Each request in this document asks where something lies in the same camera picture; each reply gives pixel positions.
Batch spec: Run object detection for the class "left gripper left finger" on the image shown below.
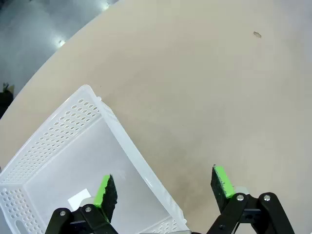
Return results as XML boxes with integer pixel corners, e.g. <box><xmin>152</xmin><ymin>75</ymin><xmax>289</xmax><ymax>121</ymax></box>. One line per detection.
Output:
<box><xmin>45</xmin><ymin>174</ymin><xmax>120</xmax><ymax>234</ymax></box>

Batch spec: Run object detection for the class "white perforated plastic basket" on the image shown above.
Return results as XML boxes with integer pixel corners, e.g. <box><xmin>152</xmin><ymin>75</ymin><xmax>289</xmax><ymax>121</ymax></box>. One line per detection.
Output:
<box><xmin>0</xmin><ymin>84</ymin><xmax>188</xmax><ymax>234</ymax></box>

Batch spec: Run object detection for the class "white label sticker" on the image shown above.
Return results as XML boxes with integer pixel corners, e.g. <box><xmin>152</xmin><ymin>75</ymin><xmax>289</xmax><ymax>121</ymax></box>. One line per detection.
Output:
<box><xmin>67</xmin><ymin>188</ymin><xmax>91</xmax><ymax>210</ymax></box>

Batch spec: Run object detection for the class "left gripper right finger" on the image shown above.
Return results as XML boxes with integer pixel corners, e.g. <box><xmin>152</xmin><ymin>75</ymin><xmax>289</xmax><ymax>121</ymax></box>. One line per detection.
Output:
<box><xmin>206</xmin><ymin>164</ymin><xmax>295</xmax><ymax>234</ymax></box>

